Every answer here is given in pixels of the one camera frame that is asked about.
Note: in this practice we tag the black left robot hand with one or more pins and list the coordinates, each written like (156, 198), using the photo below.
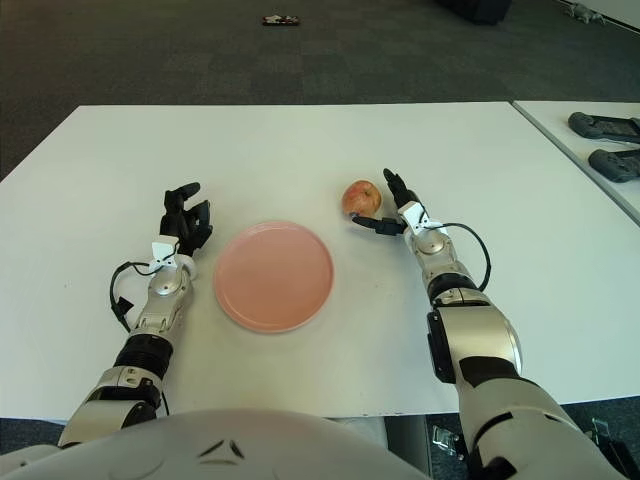
(177, 225)

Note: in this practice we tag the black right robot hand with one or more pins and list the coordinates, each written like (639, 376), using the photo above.
(387, 226)

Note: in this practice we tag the red yellow apple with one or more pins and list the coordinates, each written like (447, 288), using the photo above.
(361, 197)

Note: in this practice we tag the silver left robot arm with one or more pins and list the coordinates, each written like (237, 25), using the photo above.
(157, 310)

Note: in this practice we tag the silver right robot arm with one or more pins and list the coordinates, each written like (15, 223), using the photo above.
(475, 330)

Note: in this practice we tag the pink round plate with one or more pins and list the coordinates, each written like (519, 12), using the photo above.
(272, 277)

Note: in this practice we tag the small patterned flat item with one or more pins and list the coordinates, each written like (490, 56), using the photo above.
(281, 20)

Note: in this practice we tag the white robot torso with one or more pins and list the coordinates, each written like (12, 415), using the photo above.
(225, 450)

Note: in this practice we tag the large black case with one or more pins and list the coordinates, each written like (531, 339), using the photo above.
(475, 10)

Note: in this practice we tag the dark grey handheld controller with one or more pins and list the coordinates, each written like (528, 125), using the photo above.
(602, 128)
(617, 166)

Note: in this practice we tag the grey crumpled cloth item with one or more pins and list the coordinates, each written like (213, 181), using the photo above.
(585, 12)

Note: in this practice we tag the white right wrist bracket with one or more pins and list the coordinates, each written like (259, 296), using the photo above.
(411, 215)

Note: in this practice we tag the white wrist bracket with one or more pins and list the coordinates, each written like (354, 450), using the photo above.
(162, 254)
(411, 215)

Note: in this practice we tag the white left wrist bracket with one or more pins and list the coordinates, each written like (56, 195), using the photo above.
(162, 254)

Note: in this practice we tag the silver metal caster bracket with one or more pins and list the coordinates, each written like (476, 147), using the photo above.
(442, 437)

